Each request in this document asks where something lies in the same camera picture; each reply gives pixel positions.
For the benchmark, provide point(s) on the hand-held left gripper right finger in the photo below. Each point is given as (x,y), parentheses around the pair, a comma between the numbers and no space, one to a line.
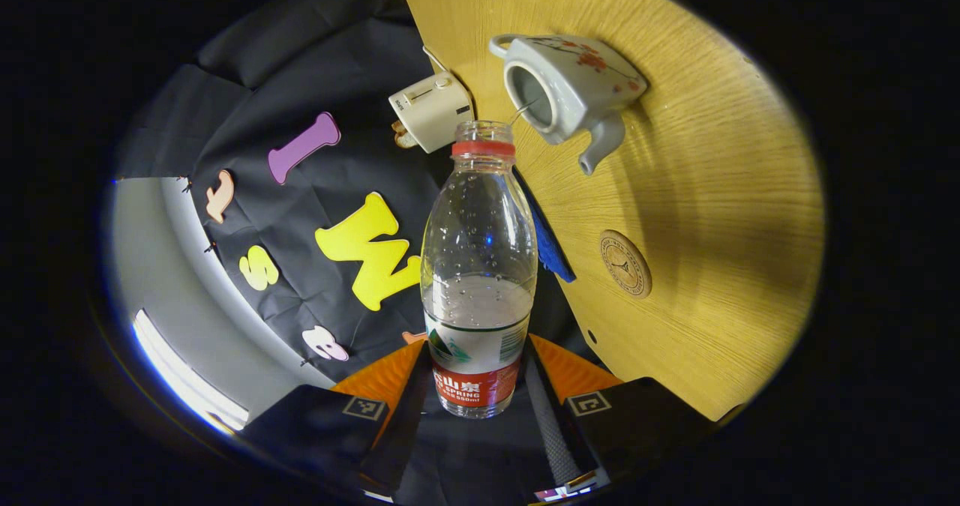
(555,438)

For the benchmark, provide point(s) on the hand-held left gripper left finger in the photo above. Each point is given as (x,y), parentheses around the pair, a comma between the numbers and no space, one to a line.
(409,431)

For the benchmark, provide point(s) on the clear plastic water bottle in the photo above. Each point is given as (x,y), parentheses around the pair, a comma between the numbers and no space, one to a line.
(478,266)

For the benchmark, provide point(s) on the round wooden coaster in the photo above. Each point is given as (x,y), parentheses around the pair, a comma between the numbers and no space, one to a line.
(625,264)

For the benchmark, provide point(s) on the white floral teacup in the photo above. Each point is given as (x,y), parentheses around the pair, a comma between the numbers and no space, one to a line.
(577,79)

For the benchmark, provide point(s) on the white toaster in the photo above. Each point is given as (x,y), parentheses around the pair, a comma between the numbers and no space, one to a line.
(433,112)

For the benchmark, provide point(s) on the toast slice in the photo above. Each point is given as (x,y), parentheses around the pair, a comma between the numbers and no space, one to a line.
(406,137)

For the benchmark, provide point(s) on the blue towel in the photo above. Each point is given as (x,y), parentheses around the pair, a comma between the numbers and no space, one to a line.
(553,255)

